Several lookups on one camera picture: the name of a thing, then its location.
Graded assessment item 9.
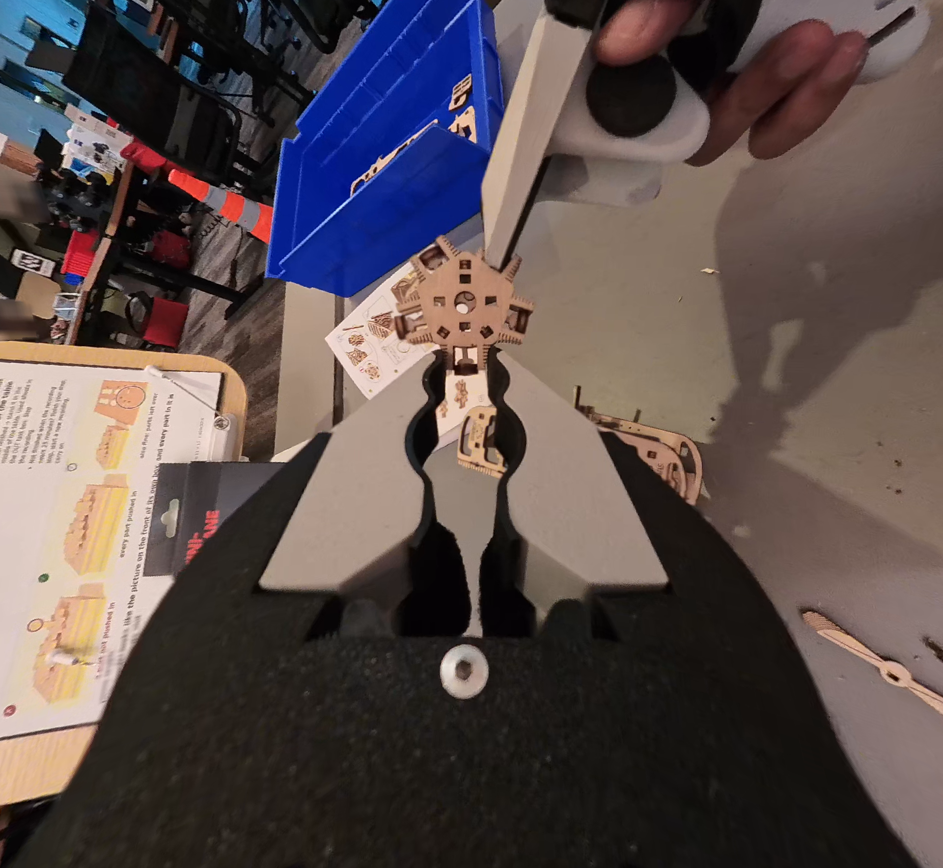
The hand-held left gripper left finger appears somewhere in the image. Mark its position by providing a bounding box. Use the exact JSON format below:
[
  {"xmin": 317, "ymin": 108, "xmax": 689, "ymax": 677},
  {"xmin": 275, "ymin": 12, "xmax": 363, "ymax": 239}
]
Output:
[{"xmin": 258, "ymin": 356, "xmax": 443, "ymax": 598}]

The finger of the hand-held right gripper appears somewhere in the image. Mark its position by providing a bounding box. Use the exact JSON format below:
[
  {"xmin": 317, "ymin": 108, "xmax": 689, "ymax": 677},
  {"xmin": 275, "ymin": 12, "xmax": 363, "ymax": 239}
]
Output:
[{"xmin": 480, "ymin": 2, "xmax": 592, "ymax": 274}]

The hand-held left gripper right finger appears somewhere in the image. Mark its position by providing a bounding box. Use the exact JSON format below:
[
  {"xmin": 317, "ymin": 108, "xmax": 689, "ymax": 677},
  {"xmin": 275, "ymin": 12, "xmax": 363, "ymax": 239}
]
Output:
[{"xmin": 486, "ymin": 353, "xmax": 670, "ymax": 601}]

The wooden biplane model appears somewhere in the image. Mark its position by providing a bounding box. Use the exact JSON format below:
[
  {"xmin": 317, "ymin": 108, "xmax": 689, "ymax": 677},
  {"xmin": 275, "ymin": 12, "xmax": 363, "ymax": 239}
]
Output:
[{"xmin": 457, "ymin": 385, "xmax": 708, "ymax": 508}]

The wooden radial engine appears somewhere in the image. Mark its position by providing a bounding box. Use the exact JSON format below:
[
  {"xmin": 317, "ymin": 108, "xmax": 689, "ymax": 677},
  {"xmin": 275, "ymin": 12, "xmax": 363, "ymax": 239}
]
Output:
[{"xmin": 395, "ymin": 235, "xmax": 535, "ymax": 376}]

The person's right hand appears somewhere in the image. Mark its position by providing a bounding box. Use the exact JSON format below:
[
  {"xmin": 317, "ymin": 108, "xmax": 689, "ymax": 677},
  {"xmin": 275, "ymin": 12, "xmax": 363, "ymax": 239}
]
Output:
[{"xmin": 593, "ymin": 0, "xmax": 943, "ymax": 167}]

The black model kit box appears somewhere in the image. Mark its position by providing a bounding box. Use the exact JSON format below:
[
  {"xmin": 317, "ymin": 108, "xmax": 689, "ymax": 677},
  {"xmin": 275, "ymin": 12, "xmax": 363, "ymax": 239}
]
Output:
[{"xmin": 143, "ymin": 461, "xmax": 288, "ymax": 578}]

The instruction booklet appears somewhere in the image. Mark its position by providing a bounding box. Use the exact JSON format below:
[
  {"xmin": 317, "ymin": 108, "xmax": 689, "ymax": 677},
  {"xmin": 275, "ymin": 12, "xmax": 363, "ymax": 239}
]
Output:
[{"xmin": 326, "ymin": 271, "xmax": 491, "ymax": 434}]

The wooden parts sheet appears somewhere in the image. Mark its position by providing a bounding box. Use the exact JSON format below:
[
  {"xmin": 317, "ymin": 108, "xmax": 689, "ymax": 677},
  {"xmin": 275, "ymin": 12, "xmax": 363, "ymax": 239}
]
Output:
[{"xmin": 350, "ymin": 73, "xmax": 480, "ymax": 195}]

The blue plastic bin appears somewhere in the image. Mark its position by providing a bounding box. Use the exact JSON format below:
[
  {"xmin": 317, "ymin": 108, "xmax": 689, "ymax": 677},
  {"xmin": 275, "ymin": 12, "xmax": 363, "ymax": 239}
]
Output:
[{"xmin": 265, "ymin": 0, "xmax": 505, "ymax": 298}]

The orange striped traffic cone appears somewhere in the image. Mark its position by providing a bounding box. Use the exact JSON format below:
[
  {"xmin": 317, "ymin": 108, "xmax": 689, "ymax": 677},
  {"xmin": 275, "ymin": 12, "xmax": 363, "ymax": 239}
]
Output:
[{"xmin": 168, "ymin": 168, "xmax": 274, "ymax": 244}]

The black office chair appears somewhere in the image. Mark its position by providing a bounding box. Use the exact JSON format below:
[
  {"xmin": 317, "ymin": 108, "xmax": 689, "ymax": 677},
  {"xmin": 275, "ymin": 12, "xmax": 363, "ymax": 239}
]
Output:
[{"xmin": 62, "ymin": 17, "xmax": 244, "ymax": 169}]

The wooden propeller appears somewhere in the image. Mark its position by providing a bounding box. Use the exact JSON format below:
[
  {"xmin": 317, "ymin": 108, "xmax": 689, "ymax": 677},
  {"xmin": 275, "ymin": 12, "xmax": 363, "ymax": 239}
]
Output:
[{"xmin": 802, "ymin": 610, "xmax": 943, "ymax": 714}]

